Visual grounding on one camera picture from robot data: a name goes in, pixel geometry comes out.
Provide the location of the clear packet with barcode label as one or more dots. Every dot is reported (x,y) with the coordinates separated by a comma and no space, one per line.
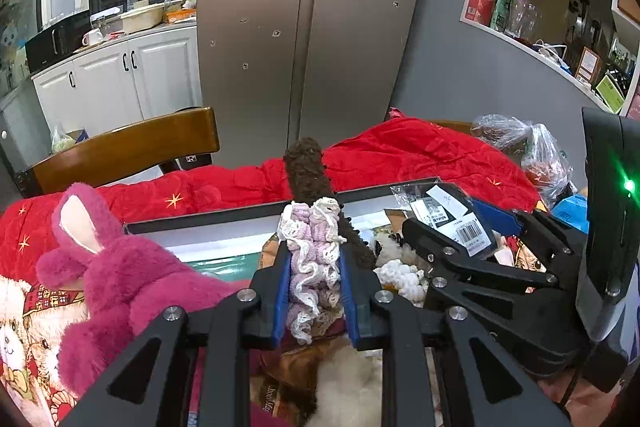
(450,219)

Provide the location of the grey shallow box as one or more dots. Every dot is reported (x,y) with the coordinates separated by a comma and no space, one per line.
(200,234)

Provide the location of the cream fluffy lace-collar doll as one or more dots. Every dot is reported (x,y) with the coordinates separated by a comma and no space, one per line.
(402,279)

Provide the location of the brown fuzzy crochet ruffle toy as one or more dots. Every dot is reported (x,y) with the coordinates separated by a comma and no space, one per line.
(312,257)

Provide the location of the red bear-print blanket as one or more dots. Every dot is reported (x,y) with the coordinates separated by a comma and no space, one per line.
(400,152)

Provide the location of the clear plastic bottles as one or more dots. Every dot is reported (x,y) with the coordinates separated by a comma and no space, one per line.
(525,14)

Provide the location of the green yellow card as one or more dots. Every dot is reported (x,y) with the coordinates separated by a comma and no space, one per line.
(611,94)

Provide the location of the dark figurine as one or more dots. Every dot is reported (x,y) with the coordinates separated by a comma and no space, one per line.
(582,22)

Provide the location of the white plush toy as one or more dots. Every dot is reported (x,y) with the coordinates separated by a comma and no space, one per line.
(345,387)

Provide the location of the small plastic bag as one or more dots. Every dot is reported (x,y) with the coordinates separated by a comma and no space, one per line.
(61,141)

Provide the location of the pink plush toy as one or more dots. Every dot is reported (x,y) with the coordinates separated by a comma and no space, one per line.
(130,287)

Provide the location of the blue plastic bag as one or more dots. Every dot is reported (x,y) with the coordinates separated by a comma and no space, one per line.
(570,214)

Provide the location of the wooden chair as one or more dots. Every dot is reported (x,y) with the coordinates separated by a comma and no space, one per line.
(450,125)
(125,152)

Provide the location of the clear plastic bag of food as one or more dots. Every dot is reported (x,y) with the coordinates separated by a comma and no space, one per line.
(545,157)

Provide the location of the white mug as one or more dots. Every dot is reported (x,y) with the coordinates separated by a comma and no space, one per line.
(91,38)

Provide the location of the orange packaged food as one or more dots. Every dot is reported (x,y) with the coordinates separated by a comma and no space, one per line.
(181,16)

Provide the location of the white kitchen cabinet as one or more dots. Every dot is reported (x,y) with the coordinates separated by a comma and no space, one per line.
(160,77)

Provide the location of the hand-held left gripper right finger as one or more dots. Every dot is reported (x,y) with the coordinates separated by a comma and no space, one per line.
(350,302)

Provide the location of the green box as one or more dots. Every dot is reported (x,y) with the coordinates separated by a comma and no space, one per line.
(502,9)

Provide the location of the silver double-door refrigerator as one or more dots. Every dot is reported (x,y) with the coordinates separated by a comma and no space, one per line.
(300,57)

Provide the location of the sliding glass door with stickers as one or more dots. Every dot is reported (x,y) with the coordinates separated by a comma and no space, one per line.
(15,37)

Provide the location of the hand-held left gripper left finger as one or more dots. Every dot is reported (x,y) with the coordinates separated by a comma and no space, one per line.
(282,302)

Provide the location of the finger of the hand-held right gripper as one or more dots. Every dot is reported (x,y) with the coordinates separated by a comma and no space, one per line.
(500,219)
(475,287)

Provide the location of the cream basin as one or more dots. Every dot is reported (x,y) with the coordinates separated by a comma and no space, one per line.
(142,19)

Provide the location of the wooden picture frame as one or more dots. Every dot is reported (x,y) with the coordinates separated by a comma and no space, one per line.
(588,64)

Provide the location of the small blue cardboard box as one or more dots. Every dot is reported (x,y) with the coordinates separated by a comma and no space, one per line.
(80,136)

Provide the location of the black microwave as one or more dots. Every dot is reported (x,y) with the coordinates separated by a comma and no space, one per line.
(55,44)

